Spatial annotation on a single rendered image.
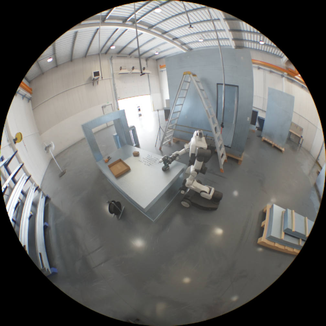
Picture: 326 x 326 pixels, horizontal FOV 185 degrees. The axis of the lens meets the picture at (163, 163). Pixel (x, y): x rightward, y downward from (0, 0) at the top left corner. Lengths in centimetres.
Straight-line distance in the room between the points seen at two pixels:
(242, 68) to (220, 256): 369
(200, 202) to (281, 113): 609
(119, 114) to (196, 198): 260
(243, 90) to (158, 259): 368
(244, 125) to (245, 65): 161
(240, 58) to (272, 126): 443
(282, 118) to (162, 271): 709
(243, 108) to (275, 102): 401
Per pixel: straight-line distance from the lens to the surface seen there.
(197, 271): 174
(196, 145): 117
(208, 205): 180
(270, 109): 665
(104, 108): 1082
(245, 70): 302
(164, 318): 206
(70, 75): 1136
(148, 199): 127
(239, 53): 319
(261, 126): 912
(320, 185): 670
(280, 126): 665
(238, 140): 306
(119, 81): 1189
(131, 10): 840
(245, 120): 292
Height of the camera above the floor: 169
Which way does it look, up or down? 37 degrees down
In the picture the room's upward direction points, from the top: 7 degrees counter-clockwise
